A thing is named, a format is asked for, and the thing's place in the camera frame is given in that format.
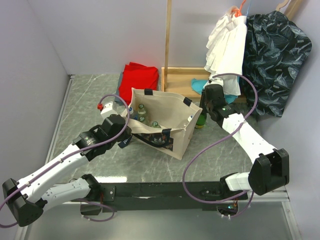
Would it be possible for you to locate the dark green Perrier bottle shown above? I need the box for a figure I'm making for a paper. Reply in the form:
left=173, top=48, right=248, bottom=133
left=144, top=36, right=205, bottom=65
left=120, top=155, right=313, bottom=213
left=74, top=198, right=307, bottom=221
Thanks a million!
left=195, top=112, right=207, bottom=129

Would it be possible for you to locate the beige canvas tote bag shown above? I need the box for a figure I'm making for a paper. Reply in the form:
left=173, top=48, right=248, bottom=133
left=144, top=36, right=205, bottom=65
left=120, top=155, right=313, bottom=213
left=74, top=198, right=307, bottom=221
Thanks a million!
left=128, top=88, right=202, bottom=160

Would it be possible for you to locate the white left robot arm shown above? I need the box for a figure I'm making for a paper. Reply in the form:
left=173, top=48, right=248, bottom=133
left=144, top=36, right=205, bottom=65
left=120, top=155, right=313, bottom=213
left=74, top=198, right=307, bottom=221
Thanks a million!
left=0, top=114, right=131, bottom=229

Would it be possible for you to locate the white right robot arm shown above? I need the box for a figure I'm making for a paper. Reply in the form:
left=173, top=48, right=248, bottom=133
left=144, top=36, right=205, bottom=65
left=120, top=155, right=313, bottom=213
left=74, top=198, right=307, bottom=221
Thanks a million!
left=200, top=84, right=290, bottom=199

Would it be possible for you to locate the teal cloth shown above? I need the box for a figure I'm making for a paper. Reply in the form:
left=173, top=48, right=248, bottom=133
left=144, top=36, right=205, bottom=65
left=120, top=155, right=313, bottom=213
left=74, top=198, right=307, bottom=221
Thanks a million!
left=191, top=78, right=238, bottom=104

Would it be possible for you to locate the blue label Pocari bottle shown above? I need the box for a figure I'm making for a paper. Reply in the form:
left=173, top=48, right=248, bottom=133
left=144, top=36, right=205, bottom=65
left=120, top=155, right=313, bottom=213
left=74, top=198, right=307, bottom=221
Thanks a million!
left=129, top=107, right=139, bottom=120

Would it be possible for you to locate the grey folded cloth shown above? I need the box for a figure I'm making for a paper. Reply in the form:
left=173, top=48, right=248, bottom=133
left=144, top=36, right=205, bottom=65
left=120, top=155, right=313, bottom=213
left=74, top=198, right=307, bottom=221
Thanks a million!
left=114, top=71, right=125, bottom=103

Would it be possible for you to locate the clear glass bottle green cap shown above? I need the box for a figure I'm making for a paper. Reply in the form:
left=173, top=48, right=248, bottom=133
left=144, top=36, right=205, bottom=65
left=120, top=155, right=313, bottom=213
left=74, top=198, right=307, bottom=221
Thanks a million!
left=138, top=103, right=148, bottom=116

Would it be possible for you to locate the wooden clothes rack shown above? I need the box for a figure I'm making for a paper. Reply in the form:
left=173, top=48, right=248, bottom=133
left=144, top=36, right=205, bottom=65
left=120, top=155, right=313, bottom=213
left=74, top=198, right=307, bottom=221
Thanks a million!
left=161, top=0, right=247, bottom=103

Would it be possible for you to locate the white hanging shirt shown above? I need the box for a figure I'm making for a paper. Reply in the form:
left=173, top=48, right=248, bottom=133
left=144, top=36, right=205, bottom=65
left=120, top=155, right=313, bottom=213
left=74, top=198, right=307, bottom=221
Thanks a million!
left=204, top=6, right=247, bottom=96

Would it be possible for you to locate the red folded cloth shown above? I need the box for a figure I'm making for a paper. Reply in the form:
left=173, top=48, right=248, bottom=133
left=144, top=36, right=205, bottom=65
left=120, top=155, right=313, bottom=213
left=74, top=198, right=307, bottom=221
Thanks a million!
left=118, top=62, right=159, bottom=105

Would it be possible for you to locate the dark leaf print shirt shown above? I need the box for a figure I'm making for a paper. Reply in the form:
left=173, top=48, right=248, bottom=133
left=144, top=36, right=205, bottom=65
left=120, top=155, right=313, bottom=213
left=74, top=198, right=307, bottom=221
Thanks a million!
left=241, top=10, right=312, bottom=117

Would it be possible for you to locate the orange clothes hanger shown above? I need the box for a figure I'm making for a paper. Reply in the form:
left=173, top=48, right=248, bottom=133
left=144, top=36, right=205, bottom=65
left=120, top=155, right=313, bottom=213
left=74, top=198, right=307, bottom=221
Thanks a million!
left=231, top=0, right=246, bottom=17

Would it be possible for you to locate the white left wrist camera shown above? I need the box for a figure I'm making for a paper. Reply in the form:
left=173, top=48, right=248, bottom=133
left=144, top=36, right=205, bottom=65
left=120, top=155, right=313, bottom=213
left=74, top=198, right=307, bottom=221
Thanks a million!
left=97, top=101, right=118, bottom=120

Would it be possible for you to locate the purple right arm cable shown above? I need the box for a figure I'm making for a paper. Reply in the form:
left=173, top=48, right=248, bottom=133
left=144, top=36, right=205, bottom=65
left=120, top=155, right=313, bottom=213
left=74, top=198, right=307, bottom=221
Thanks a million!
left=181, top=72, right=258, bottom=219

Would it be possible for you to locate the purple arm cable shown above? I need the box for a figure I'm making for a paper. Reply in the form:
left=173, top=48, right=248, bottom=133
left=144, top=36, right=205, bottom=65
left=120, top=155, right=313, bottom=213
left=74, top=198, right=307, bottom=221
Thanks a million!
left=0, top=93, right=131, bottom=230
left=181, top=72, right=258, bottom=219

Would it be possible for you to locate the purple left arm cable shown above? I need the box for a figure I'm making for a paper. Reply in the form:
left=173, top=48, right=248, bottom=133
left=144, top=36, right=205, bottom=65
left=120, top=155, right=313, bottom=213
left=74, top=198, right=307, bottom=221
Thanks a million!
left=0, top=93, right=131, bottom=230

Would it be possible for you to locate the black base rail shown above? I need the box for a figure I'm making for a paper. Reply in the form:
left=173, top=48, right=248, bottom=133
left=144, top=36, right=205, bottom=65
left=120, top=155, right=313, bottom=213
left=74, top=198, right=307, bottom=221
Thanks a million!
left=85, top=181, right=248, bottom=212

